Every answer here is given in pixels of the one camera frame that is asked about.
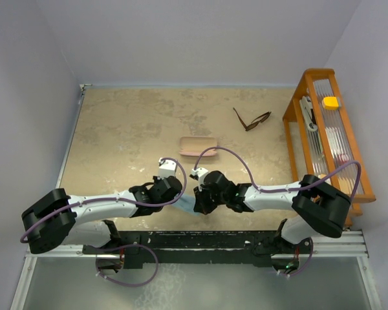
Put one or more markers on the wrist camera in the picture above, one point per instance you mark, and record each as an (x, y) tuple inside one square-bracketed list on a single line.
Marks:
[(199, 175), (166, 167)]

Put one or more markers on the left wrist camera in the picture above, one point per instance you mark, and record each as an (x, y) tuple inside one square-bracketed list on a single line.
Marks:
[(166, 167)]

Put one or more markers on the yellow tape measure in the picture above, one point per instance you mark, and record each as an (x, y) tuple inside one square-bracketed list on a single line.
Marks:
[(331, 103)]

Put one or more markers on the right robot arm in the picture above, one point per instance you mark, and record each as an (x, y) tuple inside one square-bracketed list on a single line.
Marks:
[(321, 208)]

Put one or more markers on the pink glasses case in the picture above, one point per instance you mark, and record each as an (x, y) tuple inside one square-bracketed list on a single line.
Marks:
[(193, 146)]

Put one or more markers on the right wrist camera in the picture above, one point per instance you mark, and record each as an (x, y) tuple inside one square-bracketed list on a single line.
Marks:
[(199, 175)]

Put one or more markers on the blue tape patch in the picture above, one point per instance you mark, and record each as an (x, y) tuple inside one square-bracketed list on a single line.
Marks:
[(186, 203)]

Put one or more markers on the white stapler tool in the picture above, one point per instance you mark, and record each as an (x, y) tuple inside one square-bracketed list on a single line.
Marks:
[(308, 114)]

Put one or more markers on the brown sunglasses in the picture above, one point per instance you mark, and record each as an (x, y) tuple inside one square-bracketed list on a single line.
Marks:
[(255, 122)]

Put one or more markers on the orange wooden shelf rack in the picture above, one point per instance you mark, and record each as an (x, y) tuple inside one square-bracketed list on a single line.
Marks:
[(315, 152)]

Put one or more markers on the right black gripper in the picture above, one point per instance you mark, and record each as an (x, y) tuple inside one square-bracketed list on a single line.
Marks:
[(200, 205)]

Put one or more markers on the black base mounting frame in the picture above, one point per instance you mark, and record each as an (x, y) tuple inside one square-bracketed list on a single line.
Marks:
[(256, 248)]

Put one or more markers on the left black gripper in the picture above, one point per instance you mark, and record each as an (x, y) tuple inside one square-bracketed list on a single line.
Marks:
[(156, 180)]

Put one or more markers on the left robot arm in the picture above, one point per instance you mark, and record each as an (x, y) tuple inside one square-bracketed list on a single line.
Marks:
[(50, 220)]

